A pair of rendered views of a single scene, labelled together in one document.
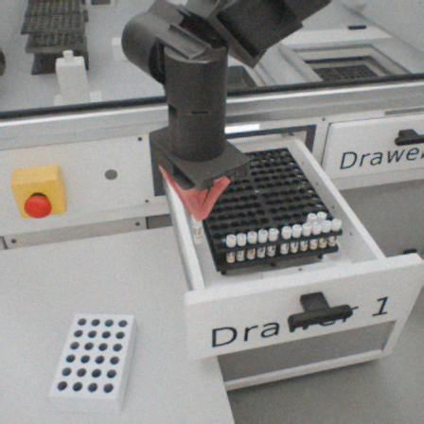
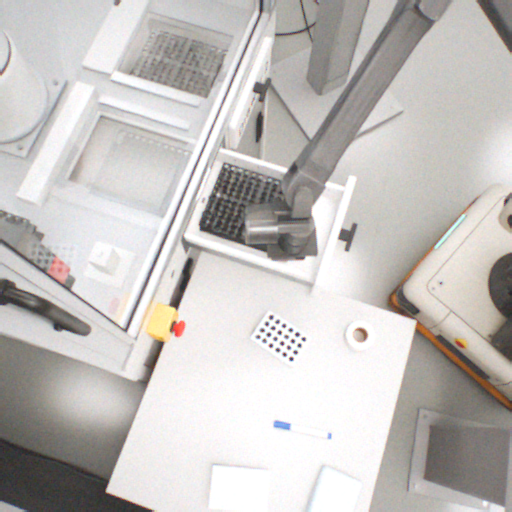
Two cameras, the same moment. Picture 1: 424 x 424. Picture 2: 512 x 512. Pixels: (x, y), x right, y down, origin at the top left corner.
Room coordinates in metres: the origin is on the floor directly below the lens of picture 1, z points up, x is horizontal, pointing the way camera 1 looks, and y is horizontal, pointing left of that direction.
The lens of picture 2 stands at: (0.30, 0.35, 2.04)
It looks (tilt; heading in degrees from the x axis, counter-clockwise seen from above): 72 degrees down; 298
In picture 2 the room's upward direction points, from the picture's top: 3 degrees clockwise
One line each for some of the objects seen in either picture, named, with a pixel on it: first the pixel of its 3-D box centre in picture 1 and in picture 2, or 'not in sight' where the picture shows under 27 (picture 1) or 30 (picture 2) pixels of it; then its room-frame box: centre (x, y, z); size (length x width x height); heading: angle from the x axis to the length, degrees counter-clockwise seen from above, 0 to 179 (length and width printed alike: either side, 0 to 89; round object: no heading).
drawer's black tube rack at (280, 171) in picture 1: (256, 207); (254, 211); (0.54, -0.07, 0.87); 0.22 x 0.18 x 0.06; 12
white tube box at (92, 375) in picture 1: (97, 361); (280, 339); (0.33, 0.15, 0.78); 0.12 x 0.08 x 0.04; 178
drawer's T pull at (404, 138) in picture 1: (410, 136); (260, 88); (0.69, -0.36, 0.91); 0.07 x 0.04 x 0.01; 102
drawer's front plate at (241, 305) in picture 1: (303, 307); (332, 236); (0.34, -0.11, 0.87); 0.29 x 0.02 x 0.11; 102
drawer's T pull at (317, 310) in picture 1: (316, 308); (345, 235); (0.31, -0.12, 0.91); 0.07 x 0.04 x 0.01; 102
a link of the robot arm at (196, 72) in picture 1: (192, 71); (294, 227); (0.40, 0.01, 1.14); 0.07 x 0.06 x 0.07; 35
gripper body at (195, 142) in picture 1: (197, 131); (293, 237); (0.40, 0.01, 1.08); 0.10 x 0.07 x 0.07; 34
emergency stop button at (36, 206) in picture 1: (38, 204); (177, 328); (0.54, 0.26, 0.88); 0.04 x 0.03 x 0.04; 102
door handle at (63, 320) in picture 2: not in sight; (53, 315); (0.55, 0.37, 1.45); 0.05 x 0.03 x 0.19; 12
